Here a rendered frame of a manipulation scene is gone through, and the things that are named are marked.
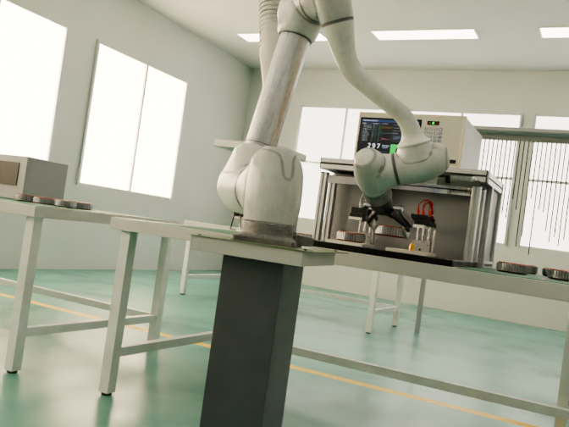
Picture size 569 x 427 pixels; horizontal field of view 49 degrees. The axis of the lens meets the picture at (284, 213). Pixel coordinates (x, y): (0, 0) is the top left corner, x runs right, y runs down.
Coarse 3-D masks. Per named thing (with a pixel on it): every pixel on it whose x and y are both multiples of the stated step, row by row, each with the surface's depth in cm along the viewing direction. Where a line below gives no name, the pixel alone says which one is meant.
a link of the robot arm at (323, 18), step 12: (300, 0) 192; (312, 0) 188; (324, 0) 184; (336, 0) 184; (348, 0) 185; (312, 12) 190; (324, 12) 185; (336, 12) 184; (348, 12) 186; (324, 24) 187
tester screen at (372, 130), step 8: (368, 120) 259; (376, 120) 258; (384, 120) 256; (392, 120) 255; (368, 128) 259; (376, 128) 257; (384, 128) 256; (392, 128) 254; (400, 128) 253; (360, 136) 260; (368, 136) 259; (376, 136) 257; (384, 136) 255; (360, 144) 260; (384, 144) 255
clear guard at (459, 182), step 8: (456, 176) 218; (464, 176) 217; (472, 176) 216; (408, 184) 220; (416, 184) 219; (424, 184) 218; (432, 184) 218; (440, 184) 217; (448, 184) 216; (456, 184) 215; (464, 184) 214; (472, 184) 237; (480, 184) 234
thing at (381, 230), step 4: (376, 228) 221; (380, 228) 219; (384, 228) 218; (388, 228) 217; (392, 228) 217; (396, 228) 217; (400, 228) 217; (376, 232) 221; (380, 232) 218; (384, 232) 218; (388, 232) 217; (392, 232) 217; (396, 232) 217; (400, 232) 217; (392, 236) 226; (396, 236) 217; (400, 236) 218; (404, 236) 219
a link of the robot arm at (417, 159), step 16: (336, 32) 186; (352, 32) 188; (336, 48) 188; (352, 48) 189; (352, 64) 189; (352, 80) 190; (368, 80) 189; (368, 96) 191; (384, 96) 189; (400, 112) 189; (416, 128) 190; (400, 144) 192; (416, 144) 188; (432, 144) 190; (400, 160) 191; (416, 160) 188; (432, 160) 188; (448, 160) 189; (400, 176) 191; (416, 176) 190; (432, 176) 191
